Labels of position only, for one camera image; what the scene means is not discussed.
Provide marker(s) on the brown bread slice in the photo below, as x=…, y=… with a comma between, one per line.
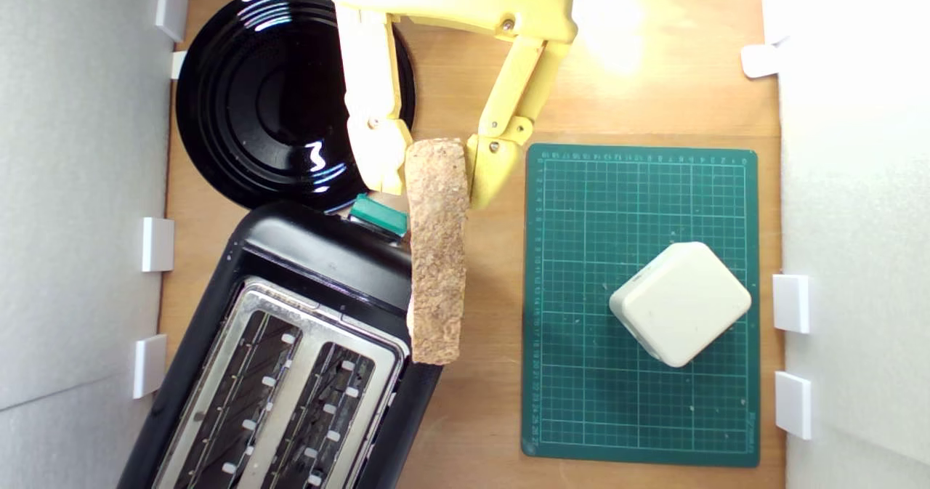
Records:
x=436, y=256

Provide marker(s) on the black two-slot toaster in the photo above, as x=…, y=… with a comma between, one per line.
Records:
x=327, y=271

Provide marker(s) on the black round plate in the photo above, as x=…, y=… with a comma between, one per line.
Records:
x=276, y=97

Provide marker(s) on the white square block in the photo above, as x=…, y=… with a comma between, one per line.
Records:
x=679, y=304

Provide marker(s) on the green cutting mat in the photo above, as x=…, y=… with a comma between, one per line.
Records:
x=581, y=402

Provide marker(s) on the small white wall clip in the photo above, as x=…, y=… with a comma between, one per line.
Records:
x=178, y=64

